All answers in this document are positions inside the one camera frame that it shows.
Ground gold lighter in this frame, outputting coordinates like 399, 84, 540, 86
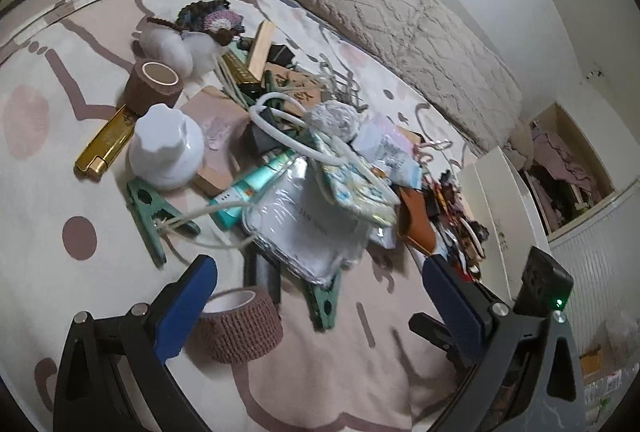
74, 105, 138, 181

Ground left knitted beige pillow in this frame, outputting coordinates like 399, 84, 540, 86
295, 0, 522, 151

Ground brown bandage roll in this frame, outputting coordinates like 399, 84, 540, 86
193, 286, 283, 365

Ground patterned bed blanket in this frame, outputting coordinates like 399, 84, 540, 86
0, 0, 501, 432

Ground green clothespin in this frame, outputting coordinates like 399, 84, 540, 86
127, 178, 182, 269
303, 271, 342, 332

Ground crochet purple pouch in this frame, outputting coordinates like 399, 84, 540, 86
146, 0, 245, 47

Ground brown tape roll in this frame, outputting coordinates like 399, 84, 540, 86
122, 60, 183, 116

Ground white blue mask packet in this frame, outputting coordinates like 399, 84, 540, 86
350, 114, 422, 189

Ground white plastic bottle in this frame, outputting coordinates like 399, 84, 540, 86
128, 104, 205, 191

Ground clear plastic pouch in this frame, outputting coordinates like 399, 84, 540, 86
242, 157, 370, 286

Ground orange leather pouch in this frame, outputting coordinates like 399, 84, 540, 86
398, 187, 436, 256

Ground teal tube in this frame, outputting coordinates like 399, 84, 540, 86
210, 149, 295, 231

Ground wardrobe shelf with clothes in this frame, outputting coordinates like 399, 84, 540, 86
521, 103, 639, 241

